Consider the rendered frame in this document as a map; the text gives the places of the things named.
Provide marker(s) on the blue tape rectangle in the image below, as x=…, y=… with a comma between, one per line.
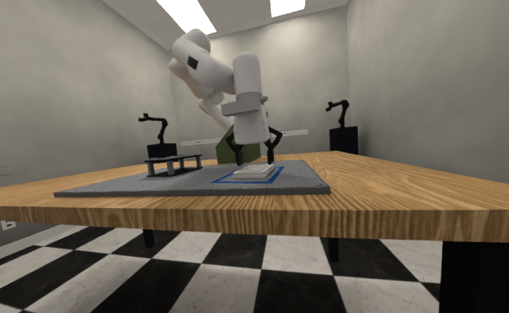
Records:
x=270, y=181

